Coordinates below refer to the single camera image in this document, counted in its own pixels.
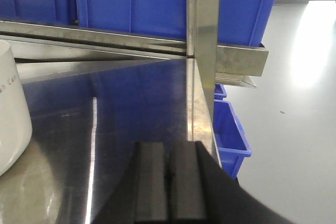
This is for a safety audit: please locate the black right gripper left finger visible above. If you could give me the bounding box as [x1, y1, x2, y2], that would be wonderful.
[134, 142, 168, 220]

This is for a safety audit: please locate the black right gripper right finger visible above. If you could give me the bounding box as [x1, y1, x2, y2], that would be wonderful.
[169, 142, 207, 220]

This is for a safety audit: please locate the blue crate lower shelf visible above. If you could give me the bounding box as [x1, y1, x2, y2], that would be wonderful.
[213, 84, 252, 179]

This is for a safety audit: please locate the blue plastic crate right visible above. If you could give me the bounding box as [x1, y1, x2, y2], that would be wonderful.
[76, 0, 275, 46]

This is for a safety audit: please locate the stainless steel shelf post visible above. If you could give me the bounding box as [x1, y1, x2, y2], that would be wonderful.
[186, 0, 219, 143]

